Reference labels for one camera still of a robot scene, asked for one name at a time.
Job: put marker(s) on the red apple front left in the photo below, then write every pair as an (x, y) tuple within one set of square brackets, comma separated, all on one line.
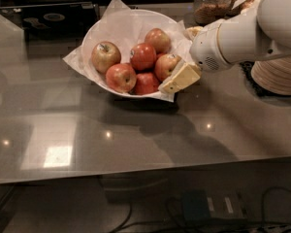
[(121, 78)]

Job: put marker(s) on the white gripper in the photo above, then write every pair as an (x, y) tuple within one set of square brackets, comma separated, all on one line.
[(206, 49)]

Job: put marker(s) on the white paper liner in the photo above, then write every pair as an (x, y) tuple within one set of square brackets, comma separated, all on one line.
[(126, 23)]

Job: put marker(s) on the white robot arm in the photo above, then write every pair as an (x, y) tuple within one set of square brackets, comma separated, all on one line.
[(262, 32)]

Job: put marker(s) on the front stack of paper plates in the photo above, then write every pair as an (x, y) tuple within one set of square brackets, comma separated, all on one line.
[(273, 75)]

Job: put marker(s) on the black tray on counter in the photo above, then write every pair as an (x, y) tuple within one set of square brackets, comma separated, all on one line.
[(53, 19)]

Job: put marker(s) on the red apple at back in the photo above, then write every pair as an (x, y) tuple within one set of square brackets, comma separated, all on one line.
[(158, 39)]

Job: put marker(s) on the dark red apple front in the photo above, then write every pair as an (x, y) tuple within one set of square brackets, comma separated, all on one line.
[(146, 83)]

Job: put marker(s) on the dark box under table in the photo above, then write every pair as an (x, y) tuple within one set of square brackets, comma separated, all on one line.
[(195, 205)]

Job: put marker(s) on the glass jar with cereal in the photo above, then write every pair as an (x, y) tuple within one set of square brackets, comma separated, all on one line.
[(208, 11)]

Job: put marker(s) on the black rubber mat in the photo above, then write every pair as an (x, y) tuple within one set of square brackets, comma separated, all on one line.
[(258, 89)]

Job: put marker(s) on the white bowl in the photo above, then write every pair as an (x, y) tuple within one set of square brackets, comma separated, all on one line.
[(90, 39)]

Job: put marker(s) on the yellow-green apple at left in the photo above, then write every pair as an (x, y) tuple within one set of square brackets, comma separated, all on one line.
[(104, 55)]

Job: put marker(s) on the red apple centre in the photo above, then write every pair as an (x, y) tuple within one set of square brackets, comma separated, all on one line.
[(142, 56)]

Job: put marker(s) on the yellow-red apple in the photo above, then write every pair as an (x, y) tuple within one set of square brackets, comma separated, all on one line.
[(165, 65)]

